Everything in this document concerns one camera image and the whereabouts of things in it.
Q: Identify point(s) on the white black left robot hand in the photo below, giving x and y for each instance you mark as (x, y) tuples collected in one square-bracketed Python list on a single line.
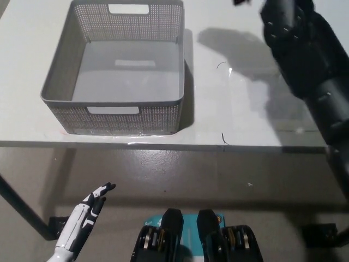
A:
[(77, 222)]

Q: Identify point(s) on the black table foot plate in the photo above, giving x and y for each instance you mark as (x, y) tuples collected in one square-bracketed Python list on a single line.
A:
[(319, 232), (58, 222)]

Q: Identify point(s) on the black metal table leg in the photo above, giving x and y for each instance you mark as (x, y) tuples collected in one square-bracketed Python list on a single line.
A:
[(21, 208)]

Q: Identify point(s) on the black left robot body block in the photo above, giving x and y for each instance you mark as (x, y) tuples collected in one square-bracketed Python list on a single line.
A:
[(166, 245)]

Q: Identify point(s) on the black robot body block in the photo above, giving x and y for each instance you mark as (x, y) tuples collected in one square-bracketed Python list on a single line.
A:
[(166, 245), (212, 245)]

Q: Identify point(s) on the grey perforated plastic basket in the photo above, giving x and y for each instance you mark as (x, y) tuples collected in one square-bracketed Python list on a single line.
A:
[(117, 117)]

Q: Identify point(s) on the black right robot body block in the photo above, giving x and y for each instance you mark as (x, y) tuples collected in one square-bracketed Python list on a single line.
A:
[(212, 245)]

